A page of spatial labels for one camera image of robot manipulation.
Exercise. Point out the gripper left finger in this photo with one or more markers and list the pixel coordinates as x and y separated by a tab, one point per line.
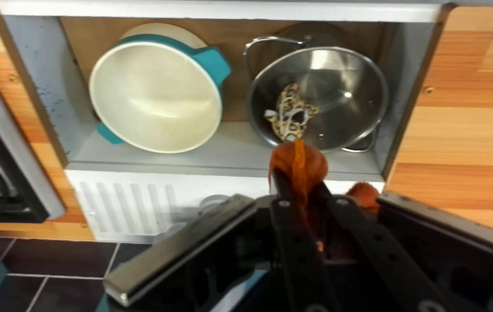
177	253

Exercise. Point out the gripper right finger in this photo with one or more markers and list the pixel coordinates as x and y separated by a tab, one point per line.
454	242

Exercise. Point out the orange plush toy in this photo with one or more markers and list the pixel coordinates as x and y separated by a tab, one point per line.
300	167

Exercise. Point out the toy kitchen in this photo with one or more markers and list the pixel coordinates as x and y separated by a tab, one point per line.
467	130

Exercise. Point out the teal pot with cream inside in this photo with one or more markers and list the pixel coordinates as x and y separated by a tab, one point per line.
155	97

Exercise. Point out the leopard print plush toy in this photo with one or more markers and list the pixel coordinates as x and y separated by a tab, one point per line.
290	115

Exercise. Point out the stainless steel pot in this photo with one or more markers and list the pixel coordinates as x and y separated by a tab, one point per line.
342	91

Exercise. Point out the grey tap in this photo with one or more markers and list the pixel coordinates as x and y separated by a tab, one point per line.
212	206

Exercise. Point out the grey sink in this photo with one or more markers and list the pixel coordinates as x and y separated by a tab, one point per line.
233	151

